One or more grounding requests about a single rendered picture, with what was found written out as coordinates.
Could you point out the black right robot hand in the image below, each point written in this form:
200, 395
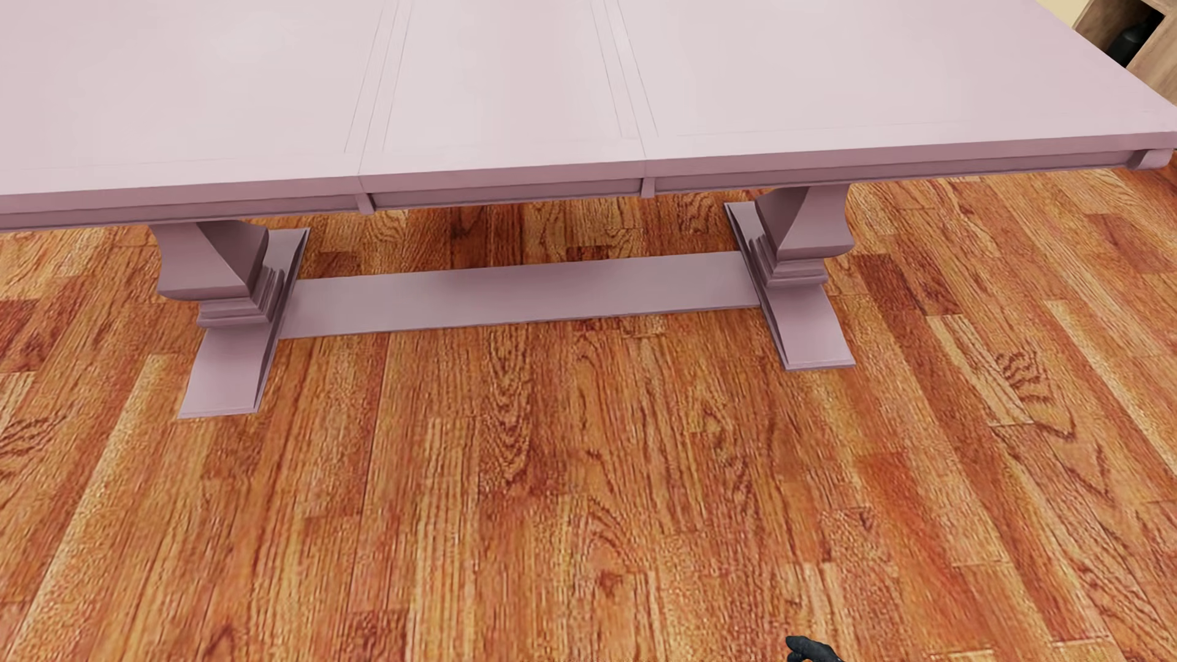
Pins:
811, 651

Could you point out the pink trestle dining table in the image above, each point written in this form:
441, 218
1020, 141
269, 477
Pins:
515, 83

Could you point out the light wooden cabinet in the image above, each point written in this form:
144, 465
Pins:
1145, 37

